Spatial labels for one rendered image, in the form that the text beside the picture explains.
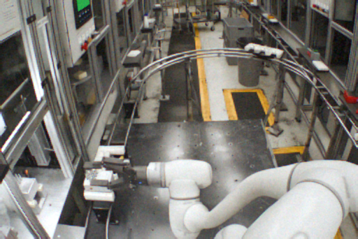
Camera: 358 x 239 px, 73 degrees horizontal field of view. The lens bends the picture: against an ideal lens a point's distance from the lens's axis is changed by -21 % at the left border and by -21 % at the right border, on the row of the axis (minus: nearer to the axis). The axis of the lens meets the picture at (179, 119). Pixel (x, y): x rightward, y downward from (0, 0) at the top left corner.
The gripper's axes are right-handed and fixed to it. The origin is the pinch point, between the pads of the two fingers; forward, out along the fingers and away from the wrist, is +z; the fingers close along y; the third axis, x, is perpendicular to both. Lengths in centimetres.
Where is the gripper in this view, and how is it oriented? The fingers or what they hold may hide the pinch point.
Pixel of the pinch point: (94, 174)
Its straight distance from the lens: 107.0
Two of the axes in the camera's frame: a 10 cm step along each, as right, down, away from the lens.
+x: -0.2, 5.5, -8.3
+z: -10.0, 0.4, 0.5
